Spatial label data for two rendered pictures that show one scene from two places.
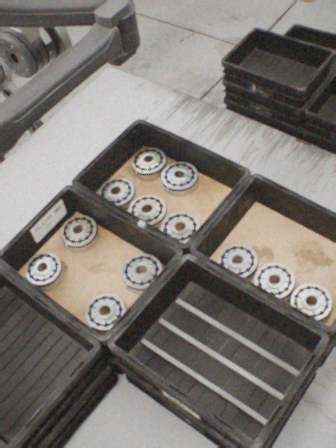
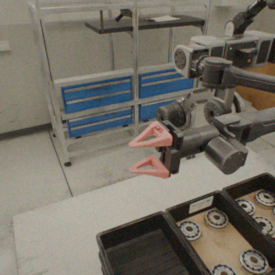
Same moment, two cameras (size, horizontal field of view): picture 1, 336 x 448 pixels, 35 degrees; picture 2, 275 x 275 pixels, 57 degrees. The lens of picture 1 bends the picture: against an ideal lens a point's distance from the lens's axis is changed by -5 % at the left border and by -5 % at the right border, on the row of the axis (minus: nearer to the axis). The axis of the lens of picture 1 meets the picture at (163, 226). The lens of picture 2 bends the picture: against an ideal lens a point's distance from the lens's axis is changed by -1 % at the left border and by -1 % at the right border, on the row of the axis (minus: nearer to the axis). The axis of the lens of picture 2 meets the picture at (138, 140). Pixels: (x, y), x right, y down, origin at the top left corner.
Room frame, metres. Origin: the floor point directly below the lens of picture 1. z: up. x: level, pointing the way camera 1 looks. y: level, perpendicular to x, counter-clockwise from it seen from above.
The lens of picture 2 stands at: (0.09, 0.32, 1.77)
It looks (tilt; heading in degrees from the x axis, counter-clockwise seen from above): 34 degrees down; 18
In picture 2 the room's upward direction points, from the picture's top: straight up
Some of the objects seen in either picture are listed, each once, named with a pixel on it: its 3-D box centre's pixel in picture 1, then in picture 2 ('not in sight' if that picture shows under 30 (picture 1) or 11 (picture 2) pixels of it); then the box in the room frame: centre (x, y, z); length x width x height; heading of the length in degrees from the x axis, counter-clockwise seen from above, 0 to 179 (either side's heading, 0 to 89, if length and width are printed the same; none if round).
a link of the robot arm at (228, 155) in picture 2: not in sight; (226, 146); (0.58, 0.28, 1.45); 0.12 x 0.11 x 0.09; 133
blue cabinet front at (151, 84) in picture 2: not in sight; (167, 93); (2.79, 0.87, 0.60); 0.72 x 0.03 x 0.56; 134
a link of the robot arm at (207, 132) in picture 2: not in sight; (204, 140); (0.59, 0.33, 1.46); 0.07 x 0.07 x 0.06; 43
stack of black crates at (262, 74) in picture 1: (275, 96); not in sight; (1.83, -0.62, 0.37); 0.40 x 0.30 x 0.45; 44
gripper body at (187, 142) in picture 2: not in sight; (180, 145); (0.55, 0.37, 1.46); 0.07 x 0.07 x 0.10; 43
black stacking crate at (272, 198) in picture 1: (288, 259); not in sight; (0.69, -0.29, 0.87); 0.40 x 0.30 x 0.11; 43
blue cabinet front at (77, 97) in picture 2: not in sight; (100, 107); (2.23, 1.44, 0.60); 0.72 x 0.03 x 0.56; 134
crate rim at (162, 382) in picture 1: (217, 343); not in sight; (0.48, -0.06, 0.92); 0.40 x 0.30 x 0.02; 43
